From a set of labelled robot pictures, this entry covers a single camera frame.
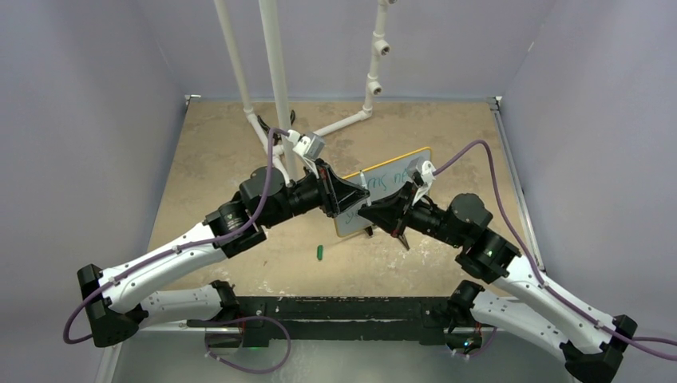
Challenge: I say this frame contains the white PVC pipe frame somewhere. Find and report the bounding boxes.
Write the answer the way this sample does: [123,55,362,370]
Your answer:
[213,0,394,182]

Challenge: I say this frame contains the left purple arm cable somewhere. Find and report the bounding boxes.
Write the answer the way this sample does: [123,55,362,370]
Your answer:
[62,128,292,345]

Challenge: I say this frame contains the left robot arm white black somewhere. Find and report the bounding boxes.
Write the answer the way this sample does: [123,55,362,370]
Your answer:
[77,159,370,348]

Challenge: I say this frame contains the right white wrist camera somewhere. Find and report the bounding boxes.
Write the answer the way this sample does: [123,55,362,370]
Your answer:
[406,157,436,205]

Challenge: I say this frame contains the black handled pliers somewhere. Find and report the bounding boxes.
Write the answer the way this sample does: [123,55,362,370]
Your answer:
[256,109,296,144]

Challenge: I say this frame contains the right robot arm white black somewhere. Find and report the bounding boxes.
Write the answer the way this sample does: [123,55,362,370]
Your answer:
[358,182,637,382]

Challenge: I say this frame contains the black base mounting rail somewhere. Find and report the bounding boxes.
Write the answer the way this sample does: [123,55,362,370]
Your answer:
[186,294,501,350]

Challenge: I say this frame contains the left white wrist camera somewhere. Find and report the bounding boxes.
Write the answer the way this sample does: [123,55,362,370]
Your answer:
[287,130,325,176]

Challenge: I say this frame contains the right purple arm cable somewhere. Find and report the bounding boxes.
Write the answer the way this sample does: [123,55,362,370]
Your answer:
[430,139,677,363]

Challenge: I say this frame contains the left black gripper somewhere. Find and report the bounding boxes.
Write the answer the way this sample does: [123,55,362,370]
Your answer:
[263,158,369,228]

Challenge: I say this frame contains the white green marker pen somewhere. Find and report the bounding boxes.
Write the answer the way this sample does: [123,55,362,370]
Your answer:
[359,171,369,192]

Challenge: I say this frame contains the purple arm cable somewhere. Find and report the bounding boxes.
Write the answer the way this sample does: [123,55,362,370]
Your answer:
[62,128,292,345]
[430,139,677,363]

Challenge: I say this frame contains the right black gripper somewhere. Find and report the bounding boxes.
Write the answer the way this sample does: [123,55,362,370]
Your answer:
[359,181,465,248]

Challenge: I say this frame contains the yellow framed whiteboard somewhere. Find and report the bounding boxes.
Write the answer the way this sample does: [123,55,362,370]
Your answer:
[334,147,433,238]

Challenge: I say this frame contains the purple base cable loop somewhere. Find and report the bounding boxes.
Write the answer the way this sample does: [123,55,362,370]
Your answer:
[204,316,291,373]

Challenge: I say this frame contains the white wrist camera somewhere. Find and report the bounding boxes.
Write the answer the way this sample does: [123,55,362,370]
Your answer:
[406,157,436,205]
[287,130,325,176]

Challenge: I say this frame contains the aluminium extrusion frame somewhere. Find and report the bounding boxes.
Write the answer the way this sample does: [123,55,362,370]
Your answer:
[110,330,573,382]

